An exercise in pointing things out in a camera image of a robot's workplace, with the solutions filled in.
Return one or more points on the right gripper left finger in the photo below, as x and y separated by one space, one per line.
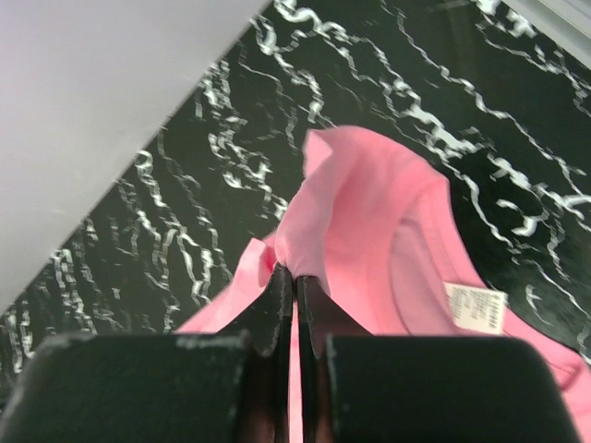
230 386

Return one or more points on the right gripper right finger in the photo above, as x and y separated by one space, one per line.
357 387

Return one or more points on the light pink t-shirt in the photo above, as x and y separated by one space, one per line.
373 222

